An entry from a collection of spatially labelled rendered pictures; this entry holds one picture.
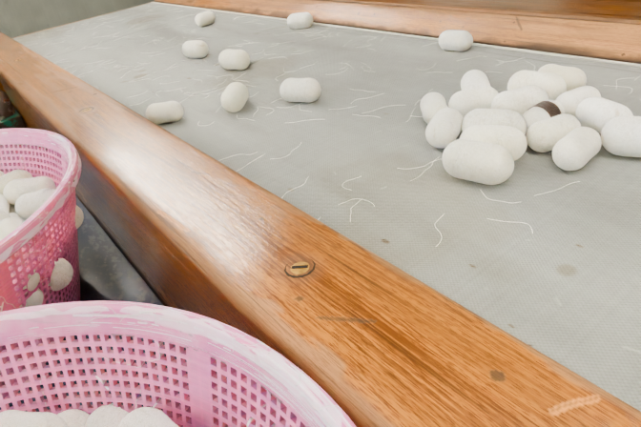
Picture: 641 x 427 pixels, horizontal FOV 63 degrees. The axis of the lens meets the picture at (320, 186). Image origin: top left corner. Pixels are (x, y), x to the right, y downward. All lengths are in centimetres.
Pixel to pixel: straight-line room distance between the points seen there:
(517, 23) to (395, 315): 39
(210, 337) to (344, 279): 5
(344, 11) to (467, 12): 18
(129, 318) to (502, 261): 15
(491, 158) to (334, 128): 14
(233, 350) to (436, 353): 6
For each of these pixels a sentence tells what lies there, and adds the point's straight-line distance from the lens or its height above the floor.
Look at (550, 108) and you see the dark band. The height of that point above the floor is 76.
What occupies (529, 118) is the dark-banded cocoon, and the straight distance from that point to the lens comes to 33.
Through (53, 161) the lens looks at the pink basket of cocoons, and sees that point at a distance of 42.
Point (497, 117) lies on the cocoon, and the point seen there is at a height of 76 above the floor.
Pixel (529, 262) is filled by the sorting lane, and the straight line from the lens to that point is 24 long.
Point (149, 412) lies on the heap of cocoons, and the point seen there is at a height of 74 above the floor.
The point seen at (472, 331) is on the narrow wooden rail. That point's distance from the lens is 17.
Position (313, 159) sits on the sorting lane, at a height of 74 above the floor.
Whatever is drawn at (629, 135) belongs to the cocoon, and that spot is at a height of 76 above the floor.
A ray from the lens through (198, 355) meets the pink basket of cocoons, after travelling 19.
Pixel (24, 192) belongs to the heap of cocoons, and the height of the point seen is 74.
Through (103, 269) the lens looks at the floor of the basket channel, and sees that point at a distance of 42.
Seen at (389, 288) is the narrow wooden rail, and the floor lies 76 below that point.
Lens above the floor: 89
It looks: 29 degrees down
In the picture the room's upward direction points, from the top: 10 degrees counter-clockwise
